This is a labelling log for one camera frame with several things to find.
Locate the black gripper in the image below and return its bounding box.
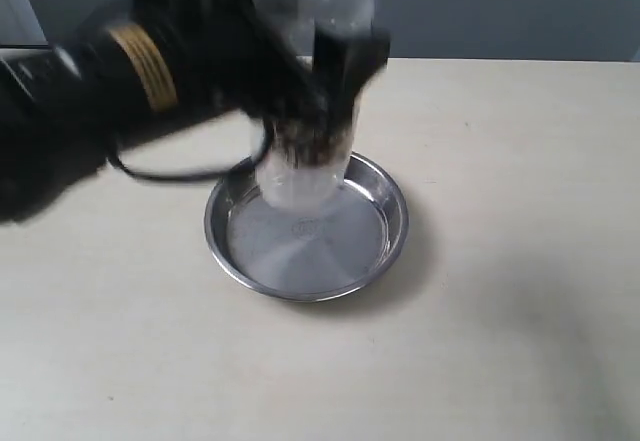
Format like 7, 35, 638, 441
94, 0, 391, 141

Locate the round stainless steel pan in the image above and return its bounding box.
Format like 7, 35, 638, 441
204, 153, 410, 303

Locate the clear plastic shaker bottle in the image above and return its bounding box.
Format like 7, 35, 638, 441
253, 0, 376, 212

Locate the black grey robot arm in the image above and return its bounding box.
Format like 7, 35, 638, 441
1, 0, 390, 223

